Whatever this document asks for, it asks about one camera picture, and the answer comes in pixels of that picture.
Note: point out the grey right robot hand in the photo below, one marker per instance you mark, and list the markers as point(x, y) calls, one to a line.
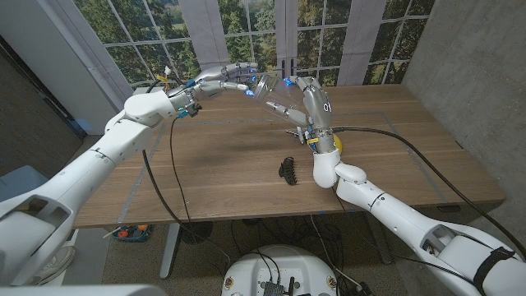
point(318, 107)

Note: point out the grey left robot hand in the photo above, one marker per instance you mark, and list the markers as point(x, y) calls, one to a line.
point(218, 80)

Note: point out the clear glass jar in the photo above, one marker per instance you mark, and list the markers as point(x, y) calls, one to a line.
point(279, 96)

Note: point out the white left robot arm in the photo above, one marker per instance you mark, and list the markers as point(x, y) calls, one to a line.
point(82, 172)

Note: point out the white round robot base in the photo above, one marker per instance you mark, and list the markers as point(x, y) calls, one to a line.
point(246, 271)

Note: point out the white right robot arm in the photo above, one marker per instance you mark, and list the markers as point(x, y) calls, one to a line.
point(407, 230)

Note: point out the yellow toy banana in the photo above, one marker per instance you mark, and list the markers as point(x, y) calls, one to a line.
point(338, 144)

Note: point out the black hair clip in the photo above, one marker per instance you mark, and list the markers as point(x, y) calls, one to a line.
point(287, 170)

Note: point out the printed window backdrop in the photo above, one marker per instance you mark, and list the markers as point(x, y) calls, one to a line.
point(246, 41)

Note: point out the white power strip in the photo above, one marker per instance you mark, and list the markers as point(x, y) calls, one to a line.
point(144, 89)

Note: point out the black round fan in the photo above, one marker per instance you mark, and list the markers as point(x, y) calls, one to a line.
point(199, 233)

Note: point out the basket of colourful toys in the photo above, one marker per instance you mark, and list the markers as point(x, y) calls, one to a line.
point(131, 234)

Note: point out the white table leg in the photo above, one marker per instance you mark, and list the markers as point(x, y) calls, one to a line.
point(167, 255)

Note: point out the grey blue storage box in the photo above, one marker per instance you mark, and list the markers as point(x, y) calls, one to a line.
point(16, 181)

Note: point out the white sneaker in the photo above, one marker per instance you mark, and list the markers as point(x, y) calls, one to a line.
point(53, 265)

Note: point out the white robot torso edge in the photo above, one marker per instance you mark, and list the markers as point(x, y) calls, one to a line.
point(82, 291)

